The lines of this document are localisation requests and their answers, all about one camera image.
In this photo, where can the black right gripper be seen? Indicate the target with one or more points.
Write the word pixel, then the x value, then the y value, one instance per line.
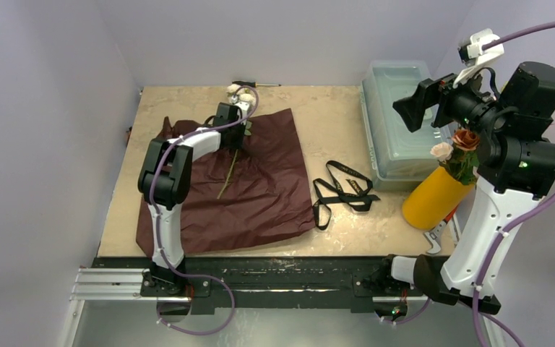
pixel 438 99

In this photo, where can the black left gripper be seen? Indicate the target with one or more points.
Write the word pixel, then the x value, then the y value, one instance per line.
pixel 237 144

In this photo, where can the white flower stem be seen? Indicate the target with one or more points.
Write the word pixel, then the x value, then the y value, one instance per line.
pixel 242 94

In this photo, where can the brown orange flower stem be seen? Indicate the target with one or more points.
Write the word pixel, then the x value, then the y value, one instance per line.
pixel 464 158

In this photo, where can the dark red wrapping paper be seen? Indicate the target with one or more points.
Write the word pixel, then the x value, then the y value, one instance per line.
pixel 251 197

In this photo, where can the black printed ribbon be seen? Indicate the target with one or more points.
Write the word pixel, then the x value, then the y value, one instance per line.
pixel 360 200

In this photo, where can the small cream rose stem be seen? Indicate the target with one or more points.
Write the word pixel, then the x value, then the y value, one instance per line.
pixel 443 153

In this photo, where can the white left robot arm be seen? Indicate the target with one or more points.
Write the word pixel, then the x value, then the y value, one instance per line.
pixel 165 180

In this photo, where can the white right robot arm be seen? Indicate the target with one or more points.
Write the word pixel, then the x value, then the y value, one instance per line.
pixel 515 173

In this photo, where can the yellow cylinder vase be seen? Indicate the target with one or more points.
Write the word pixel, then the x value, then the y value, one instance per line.
pixel 434 199

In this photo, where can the yellow black screwdriver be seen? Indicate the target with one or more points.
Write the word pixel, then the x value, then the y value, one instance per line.
pixel 254 84

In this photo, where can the clear plastic storage box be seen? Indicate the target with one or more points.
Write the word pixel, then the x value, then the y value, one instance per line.
pixel 400 159

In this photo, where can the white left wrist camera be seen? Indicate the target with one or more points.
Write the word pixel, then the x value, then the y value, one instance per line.
pixel 247 109

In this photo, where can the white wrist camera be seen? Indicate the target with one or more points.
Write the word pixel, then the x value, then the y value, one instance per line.
pixel 475 57
pixel 247 109

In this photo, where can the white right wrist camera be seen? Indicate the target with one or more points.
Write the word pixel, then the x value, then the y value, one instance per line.
pixel 475 57

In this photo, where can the black table edge rail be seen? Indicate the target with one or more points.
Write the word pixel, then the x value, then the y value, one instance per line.
pixel 367 275

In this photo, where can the aluminium frame rail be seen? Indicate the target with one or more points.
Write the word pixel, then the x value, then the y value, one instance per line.
pixel 94 284

